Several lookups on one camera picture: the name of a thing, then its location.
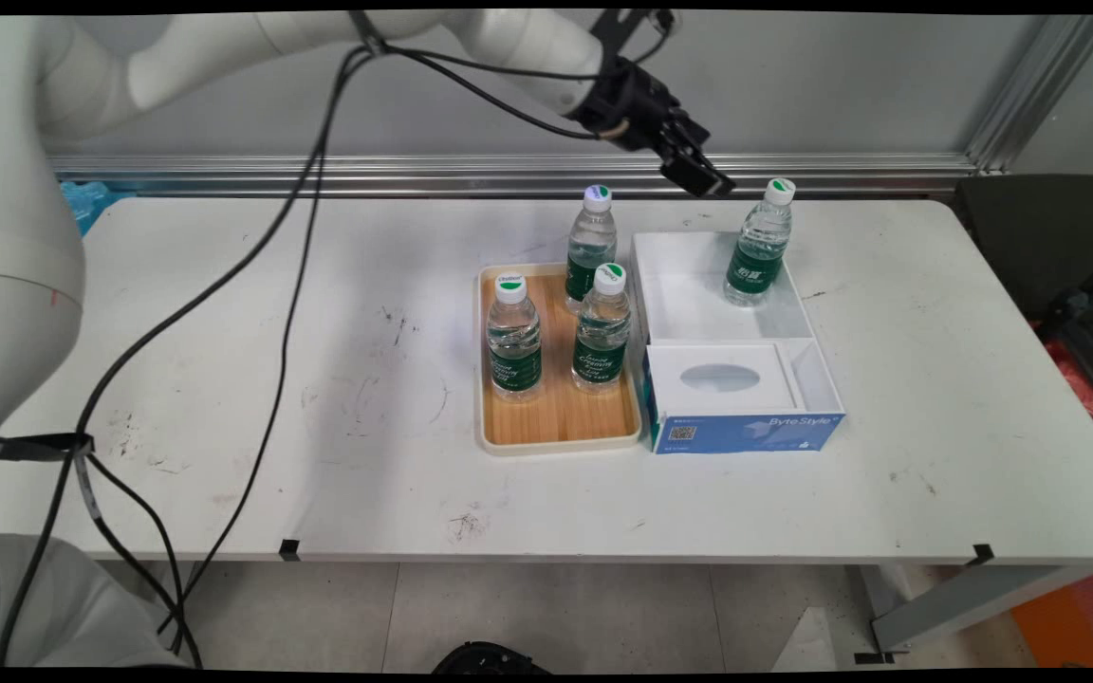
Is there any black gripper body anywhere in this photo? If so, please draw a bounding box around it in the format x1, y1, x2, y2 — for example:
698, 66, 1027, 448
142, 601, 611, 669
567, 57, 691, 155

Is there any water bottle plain green label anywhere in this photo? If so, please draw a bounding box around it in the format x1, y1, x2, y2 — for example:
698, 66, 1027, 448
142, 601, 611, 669
724, 178, 797, 307

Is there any grey band on arm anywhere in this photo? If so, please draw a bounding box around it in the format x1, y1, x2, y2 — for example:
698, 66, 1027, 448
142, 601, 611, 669
347, 11, 389, 56

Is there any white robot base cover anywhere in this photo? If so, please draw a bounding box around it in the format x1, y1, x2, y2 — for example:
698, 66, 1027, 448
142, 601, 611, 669
0, 531, 193, 668

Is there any water bottle blue-marked cap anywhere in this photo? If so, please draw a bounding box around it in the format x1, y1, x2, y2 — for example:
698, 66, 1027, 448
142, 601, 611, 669
565, 185, 620, 315

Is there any water bottle green-marked cap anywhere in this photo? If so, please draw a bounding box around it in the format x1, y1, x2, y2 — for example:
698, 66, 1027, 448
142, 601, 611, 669
572, 263, 633, 392

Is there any water bottle white flat cap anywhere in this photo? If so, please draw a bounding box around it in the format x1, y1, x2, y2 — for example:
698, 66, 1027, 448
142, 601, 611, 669
487, 273, 544, 401

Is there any white and blue cardboard box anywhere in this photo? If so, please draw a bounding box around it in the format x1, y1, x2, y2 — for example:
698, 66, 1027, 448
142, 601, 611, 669
631, 231, 846, 455

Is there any wooden tray cream rim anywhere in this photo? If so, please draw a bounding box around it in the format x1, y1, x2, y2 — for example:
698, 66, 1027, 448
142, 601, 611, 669
476, 263, 644, 457

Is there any red bag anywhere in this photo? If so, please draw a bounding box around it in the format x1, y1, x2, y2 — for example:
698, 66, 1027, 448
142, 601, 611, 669
1045, 337, 1093, 437

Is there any grey table leg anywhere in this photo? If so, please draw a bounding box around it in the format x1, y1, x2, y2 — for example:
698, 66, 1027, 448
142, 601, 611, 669
855, 564, 1093, 663

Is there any black round object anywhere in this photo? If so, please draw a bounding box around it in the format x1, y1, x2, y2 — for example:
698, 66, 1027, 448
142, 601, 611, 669
433, 642, 552, 676

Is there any orange box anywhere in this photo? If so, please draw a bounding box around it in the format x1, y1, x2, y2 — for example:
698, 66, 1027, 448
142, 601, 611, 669
1011, 567, 1093, 667

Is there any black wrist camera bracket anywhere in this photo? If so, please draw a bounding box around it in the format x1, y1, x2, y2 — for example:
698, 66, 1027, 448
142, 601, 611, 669
589, 9, 678, 69

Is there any aluminium frame rail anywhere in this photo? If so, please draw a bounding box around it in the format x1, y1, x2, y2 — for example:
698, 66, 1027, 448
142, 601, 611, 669
48, 152, 981, 198

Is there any aluminium frame post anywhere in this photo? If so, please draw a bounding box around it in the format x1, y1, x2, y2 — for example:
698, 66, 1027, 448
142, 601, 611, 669
964, 14, 1093, 176

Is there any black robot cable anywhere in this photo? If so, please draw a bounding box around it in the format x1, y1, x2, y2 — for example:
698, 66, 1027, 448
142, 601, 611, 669
156, 43, 604, 668
0, 11, 678, 668

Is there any black cable strap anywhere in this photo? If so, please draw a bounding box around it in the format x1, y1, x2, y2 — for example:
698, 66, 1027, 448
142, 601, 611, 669
0, 432, 96, 464

